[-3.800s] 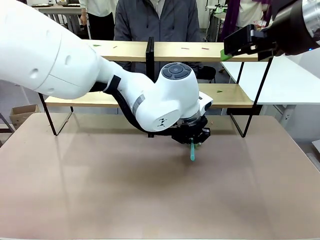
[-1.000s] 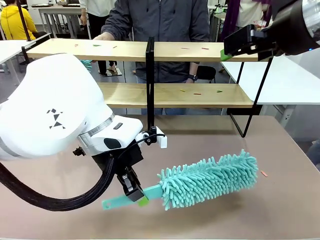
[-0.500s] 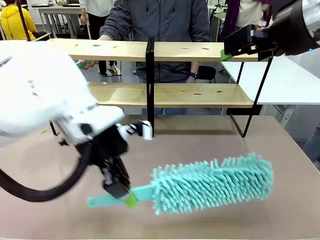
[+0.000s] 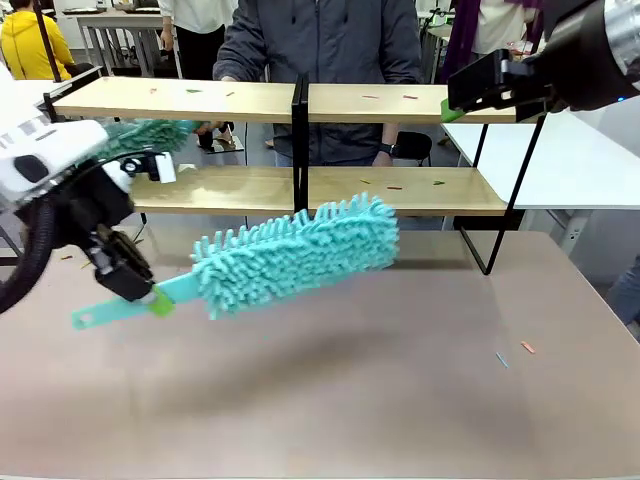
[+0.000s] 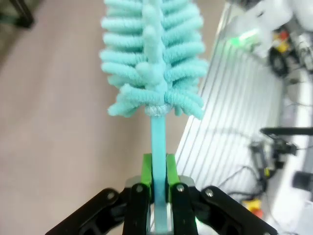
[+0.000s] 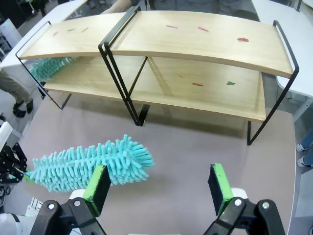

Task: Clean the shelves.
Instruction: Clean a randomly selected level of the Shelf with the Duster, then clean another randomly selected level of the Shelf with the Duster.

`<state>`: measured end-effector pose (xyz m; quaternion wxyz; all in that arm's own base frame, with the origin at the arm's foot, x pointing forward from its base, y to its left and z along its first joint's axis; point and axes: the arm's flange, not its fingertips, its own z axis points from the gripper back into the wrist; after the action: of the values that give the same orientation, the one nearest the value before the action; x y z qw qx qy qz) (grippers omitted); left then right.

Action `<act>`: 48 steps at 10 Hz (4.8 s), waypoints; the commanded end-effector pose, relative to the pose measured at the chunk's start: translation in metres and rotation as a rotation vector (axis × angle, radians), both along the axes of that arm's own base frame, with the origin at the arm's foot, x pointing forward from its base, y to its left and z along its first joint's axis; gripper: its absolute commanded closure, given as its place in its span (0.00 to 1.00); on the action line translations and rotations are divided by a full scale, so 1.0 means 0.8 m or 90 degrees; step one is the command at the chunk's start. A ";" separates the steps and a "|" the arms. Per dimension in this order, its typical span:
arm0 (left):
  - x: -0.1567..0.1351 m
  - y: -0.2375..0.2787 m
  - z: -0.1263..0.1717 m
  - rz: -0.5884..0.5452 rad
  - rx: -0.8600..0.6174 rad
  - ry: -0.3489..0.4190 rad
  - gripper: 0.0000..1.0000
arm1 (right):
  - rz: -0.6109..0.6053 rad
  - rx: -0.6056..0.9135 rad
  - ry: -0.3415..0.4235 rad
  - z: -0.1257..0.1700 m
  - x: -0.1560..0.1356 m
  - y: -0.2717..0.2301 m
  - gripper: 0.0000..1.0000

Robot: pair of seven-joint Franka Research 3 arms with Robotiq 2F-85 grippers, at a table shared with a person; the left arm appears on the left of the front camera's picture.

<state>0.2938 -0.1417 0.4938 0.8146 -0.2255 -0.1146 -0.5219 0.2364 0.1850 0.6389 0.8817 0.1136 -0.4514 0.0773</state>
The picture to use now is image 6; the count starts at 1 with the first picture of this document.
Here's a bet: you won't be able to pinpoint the white box appliance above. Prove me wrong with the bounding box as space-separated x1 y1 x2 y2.
0 19 19 53

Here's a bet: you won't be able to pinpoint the white table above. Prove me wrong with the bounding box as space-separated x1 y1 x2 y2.
0 0 90 71
250 0 313 123

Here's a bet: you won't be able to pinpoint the brown trouser leg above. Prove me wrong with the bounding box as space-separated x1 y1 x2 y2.
0 70 34 105

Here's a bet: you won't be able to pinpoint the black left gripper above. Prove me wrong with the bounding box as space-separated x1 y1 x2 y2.
0 143 32 184

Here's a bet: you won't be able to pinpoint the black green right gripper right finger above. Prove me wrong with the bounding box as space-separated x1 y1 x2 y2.
203 163 286 235

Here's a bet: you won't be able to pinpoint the black cable bundle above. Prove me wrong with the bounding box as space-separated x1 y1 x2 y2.
0 183 12 209

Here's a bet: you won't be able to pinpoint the black shoe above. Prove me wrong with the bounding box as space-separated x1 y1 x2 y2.
23 98 34 114
12 107 27 118

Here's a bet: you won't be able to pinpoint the person's right forearm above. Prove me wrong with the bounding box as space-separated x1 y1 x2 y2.
116 0 141 10

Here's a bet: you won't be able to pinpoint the blue jeans leg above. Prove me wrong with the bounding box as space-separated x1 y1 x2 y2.
300 127 313 147

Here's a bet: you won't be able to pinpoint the white vented box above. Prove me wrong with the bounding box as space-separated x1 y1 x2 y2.
25 195 44 216

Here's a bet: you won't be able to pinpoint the person's right hand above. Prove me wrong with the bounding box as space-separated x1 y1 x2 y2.
100 6 128 15

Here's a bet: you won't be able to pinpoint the wooden two-tier shelf black frame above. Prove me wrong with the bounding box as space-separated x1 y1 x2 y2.
97 5 300 146
15 6 147 127

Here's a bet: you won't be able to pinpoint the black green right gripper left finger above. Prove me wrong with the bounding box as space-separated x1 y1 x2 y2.
29 164 112 235

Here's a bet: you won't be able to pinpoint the teal chenille duster green handle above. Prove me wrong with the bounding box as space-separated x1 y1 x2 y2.
23 134 155 194

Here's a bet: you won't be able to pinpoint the person torso dark clothes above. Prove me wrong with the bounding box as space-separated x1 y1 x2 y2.
136 0 260 22

